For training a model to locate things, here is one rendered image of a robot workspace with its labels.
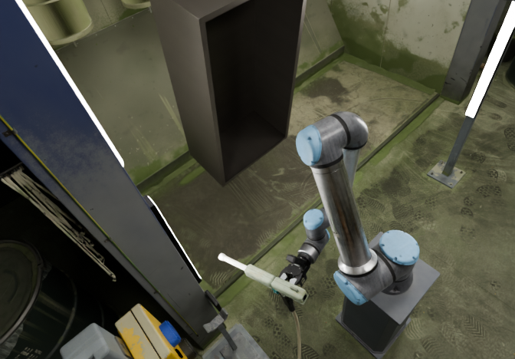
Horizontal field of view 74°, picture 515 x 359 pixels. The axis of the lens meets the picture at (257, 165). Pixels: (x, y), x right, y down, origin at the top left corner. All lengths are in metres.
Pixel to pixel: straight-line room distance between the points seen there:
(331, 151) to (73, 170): 0.73
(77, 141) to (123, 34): 2.09
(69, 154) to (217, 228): 1.74
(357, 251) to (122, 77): 2.21
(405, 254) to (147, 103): 2.19
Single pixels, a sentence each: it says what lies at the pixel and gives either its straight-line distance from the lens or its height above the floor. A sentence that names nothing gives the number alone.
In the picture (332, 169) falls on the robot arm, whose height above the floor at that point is 1.31.
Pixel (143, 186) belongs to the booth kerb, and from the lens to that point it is 2.93.
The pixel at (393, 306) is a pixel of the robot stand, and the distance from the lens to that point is 1.65.
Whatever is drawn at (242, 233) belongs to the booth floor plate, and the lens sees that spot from 2.50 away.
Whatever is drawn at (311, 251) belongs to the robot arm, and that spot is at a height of 0.73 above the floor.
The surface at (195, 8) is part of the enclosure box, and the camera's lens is 1.38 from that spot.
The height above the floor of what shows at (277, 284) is 0.77.
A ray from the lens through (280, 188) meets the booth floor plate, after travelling 2.68.
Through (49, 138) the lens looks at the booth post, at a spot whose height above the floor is 1.68.
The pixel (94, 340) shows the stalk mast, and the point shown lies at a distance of 0.63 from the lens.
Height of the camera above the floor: 2.17
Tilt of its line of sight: 48 degrees down
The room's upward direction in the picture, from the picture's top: 11 degrees counter-clockwise
